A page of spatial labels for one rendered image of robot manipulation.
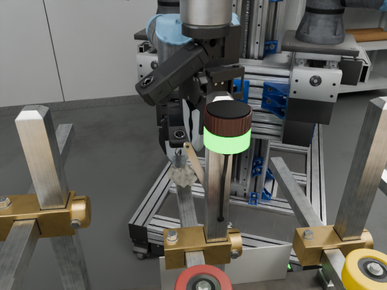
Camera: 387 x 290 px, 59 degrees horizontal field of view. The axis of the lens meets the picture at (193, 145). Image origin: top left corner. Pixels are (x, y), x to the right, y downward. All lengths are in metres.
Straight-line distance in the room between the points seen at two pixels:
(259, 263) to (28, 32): 2.73
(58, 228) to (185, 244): 0.21
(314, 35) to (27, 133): 0.90
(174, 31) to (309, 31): 0.56
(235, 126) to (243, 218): 1.25
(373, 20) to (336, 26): 2.80
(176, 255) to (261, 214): 1.09
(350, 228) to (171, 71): 0.42
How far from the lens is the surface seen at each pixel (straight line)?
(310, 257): 0.69
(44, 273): 1.82
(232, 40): 0.54
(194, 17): 0.50
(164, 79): 0.50
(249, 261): 0.73
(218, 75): 0.53
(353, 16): 3.83
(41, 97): 3.31
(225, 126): 0.41
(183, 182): 0.74
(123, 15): 3.07
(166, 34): 0.73
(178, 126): 0.74
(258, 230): 1.60
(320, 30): 1.16
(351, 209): 0.66
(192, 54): 0.51
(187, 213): 0.68
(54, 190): 0.54
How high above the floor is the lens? 1.31
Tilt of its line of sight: 31 degrees down
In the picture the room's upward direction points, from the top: straight up
